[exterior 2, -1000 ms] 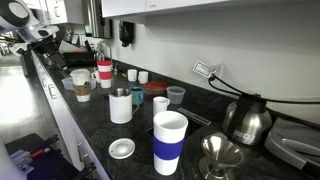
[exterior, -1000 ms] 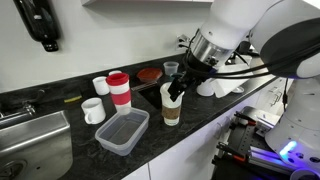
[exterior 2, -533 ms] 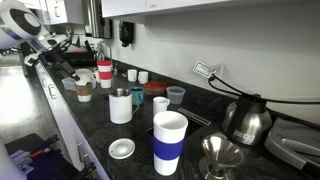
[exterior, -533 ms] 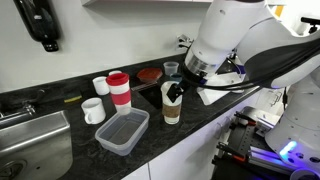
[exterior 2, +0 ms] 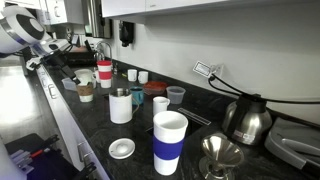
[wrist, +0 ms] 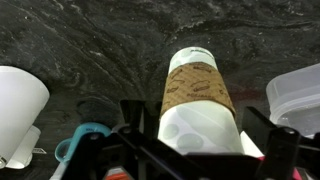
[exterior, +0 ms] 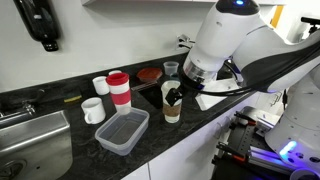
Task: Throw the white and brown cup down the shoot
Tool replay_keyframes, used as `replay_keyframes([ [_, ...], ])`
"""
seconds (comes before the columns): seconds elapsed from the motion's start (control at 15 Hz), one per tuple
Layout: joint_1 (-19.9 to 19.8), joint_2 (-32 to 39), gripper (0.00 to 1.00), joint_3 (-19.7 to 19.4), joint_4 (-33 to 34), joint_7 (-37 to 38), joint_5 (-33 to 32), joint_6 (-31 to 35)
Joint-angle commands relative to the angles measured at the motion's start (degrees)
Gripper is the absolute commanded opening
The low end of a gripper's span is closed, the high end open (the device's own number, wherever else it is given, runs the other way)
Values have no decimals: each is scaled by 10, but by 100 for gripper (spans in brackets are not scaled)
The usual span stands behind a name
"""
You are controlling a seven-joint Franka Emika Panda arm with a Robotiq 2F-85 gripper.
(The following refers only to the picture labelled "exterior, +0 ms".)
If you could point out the red and white travel cup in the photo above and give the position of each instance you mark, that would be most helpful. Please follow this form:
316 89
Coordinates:
119 93

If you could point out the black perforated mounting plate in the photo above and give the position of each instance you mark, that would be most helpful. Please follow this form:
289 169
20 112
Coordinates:
245 135

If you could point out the black wall soap dispenser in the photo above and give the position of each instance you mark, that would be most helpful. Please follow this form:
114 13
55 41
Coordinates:
37 20

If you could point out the large white ceramic mug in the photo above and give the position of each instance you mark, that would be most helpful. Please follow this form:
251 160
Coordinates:
94 110

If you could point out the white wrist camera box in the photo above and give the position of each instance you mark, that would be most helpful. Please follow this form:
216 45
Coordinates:
213 93

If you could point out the clear plastic food container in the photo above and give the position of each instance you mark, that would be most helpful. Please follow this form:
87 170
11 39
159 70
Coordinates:
122 132

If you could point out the brown wooden strip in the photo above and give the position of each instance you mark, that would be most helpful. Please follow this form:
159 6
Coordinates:
144 86

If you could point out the yellow door frame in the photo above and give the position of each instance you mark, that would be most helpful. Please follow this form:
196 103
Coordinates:
276 16

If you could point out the white and brown paper cup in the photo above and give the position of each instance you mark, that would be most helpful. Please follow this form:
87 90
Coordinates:
172 115

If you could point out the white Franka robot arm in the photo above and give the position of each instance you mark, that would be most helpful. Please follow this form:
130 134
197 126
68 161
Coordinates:
253 40

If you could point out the yellow and green sponge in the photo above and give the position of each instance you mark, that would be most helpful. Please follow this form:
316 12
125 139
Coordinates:
72 96

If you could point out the stainless steel sink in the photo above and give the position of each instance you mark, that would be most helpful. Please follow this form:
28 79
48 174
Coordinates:
33 146

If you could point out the low white cup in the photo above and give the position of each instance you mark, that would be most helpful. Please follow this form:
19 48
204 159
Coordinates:
114 72

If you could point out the small clear plastic cup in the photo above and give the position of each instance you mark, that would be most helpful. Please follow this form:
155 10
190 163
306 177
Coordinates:
171 68

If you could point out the metal sink faucet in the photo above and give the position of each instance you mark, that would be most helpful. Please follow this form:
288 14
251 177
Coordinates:
16 111

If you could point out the red-brown round lid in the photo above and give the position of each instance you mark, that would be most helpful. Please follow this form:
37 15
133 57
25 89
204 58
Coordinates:
149 74

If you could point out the teal mug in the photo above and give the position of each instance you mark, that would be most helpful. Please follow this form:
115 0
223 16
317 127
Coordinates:
174 76

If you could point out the black clamp with orange tip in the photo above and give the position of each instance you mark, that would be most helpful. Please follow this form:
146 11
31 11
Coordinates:
233 152

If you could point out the black camera tripod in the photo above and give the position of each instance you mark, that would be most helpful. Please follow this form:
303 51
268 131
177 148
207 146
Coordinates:
312 23

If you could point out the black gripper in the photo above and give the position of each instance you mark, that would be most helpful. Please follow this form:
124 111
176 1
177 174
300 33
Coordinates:
188 81

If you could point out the white wall outlet with plugs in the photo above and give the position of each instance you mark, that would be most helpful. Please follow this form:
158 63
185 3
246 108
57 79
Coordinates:
184 41

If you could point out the aluminium extrusion rail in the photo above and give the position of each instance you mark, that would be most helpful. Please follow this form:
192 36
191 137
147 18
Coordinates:
266 160

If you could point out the small white cup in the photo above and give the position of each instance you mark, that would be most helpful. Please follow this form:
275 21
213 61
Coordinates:
100 85

